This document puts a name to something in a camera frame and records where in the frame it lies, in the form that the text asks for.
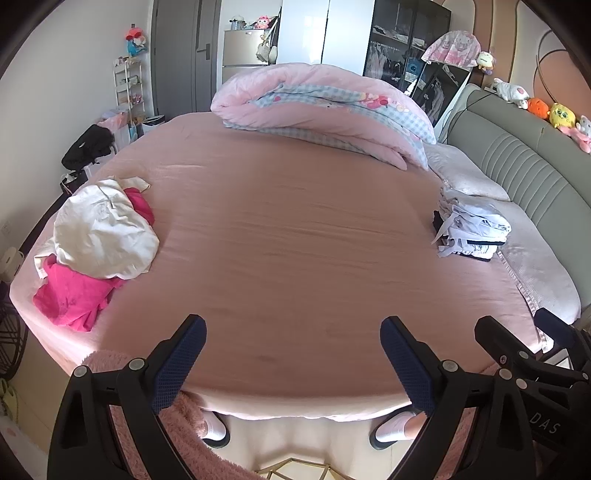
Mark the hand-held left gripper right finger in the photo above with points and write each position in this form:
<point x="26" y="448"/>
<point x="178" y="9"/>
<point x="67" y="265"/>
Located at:
<point x="406" y="364"/>

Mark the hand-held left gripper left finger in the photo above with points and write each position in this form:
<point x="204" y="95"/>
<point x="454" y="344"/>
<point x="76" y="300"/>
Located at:
<point x="180" y="364"/>

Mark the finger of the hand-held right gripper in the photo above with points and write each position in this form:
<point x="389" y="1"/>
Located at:
<point x="491" y="332"/>
<point x="556" y="325"/>

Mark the cream shirt with pink sleeves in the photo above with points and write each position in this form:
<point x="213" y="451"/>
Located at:
<point x="101" y="230"/>

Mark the stack of folded white clothes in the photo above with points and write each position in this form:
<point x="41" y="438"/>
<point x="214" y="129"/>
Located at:
<point x="475" y="221"/>

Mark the pale pink pillow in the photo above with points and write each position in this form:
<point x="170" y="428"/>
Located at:
<point x="535" y="267"/>
<point x="461" y="177"/>

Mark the person's right foot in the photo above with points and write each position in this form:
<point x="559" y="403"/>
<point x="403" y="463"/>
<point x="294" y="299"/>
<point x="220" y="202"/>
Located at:
<point x="392" y="429"/>

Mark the person's foot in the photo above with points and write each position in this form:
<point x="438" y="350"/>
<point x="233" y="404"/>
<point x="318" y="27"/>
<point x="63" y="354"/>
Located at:
<point x="214" y="429"/>
<point x="392" y="429"/>

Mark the person's left foot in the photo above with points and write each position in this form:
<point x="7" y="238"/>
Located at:
<point x="214" y="429"/>

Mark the bed with pink sheet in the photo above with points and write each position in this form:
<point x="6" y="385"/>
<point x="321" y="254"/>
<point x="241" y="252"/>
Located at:
<point x="300" y="254"/>

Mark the grey-green padded headboard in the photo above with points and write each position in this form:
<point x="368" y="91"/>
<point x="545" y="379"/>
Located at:
<point x="521" y="152"/>

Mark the pink and white plush toy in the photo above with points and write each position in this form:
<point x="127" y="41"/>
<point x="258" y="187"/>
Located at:
<point x="584" y="131"/>

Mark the yellow plush toy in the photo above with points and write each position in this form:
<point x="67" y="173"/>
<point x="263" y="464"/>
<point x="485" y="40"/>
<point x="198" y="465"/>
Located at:
<point x="561" y="115"/>

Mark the orange plush toy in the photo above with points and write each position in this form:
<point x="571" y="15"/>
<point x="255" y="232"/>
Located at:
<point x="538" y="107"/>

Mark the black bag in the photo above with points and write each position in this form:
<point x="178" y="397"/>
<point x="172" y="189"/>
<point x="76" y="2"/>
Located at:
<point x="87" y="145"/>

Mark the small cream plush toy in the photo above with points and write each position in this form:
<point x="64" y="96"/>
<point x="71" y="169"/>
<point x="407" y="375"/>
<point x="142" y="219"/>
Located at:
<point x="485" y="61"/>

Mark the white shelf rack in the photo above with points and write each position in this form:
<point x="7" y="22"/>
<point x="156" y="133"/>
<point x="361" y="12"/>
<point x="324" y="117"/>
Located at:
<point x="124" y="87"/>

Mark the pink printed cloth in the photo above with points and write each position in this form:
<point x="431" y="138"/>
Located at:
<point x="450" y="48"/>

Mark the folded pink checked quilt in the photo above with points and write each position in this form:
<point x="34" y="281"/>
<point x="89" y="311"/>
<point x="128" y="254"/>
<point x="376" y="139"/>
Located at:
<point x="277" y="78"/>

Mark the black glass wardrobe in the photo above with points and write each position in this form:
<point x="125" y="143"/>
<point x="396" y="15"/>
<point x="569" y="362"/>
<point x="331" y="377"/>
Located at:
<point x="392" y="46"/>

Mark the grey door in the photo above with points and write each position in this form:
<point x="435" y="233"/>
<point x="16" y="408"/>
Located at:
<point x="180" y="60"/>

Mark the grey cabinet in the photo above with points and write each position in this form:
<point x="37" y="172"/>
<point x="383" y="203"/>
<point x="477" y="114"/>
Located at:
<point x="240" y="55"/>

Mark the white hanging bag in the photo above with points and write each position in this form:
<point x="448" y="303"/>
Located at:
<point x="263" y="50"/>

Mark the white wardrobe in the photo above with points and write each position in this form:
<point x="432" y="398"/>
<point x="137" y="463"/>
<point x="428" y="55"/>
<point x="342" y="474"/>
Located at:
<point x="323" y="32"/>

